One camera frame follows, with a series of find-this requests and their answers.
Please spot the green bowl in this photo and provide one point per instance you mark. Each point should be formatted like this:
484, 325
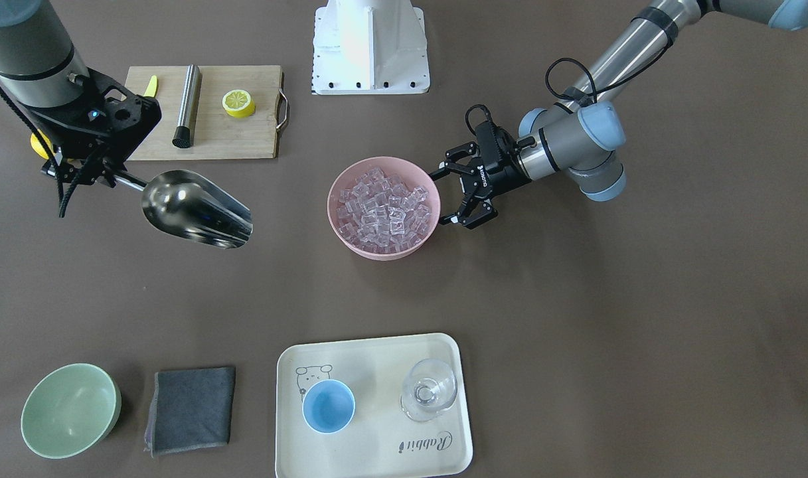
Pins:
70, 410

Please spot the lower yellow lemon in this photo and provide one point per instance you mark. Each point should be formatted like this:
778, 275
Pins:
41, 144

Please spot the pile of clear ice cubes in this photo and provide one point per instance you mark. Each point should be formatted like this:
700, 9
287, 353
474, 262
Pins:
378, 212

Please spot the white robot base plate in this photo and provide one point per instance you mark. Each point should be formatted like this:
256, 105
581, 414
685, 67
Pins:
370, 48

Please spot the pink bowl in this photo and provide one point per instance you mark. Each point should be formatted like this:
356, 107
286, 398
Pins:
409, 171

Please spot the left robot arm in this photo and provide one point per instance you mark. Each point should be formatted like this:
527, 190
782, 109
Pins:
580, 134

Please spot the light blue plastic cup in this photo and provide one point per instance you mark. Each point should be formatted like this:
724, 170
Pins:
328, 406

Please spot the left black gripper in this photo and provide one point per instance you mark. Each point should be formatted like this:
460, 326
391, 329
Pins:
505, 174

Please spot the stainless steel ice scoop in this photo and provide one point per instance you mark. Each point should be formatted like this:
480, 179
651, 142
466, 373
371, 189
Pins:
185, 204

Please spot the folded grey cloth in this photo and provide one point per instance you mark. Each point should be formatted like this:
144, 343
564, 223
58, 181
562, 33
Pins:
190, 409

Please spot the clear wine glass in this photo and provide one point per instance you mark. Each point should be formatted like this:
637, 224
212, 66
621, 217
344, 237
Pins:
429, 389

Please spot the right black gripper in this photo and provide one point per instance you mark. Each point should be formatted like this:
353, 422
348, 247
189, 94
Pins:
64, 144

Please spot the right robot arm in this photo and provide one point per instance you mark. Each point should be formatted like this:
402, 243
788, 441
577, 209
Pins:
33, 40

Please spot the yellow plastic knife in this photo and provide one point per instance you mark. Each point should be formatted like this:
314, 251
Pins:
152, 87

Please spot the cream rabbit serving tray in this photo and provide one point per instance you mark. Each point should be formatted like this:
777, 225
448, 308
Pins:
380, 441

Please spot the wooden cutting board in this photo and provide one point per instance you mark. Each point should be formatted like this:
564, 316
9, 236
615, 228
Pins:
216, 134

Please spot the half lemon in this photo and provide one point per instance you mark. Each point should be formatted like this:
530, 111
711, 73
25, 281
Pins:
238, 104

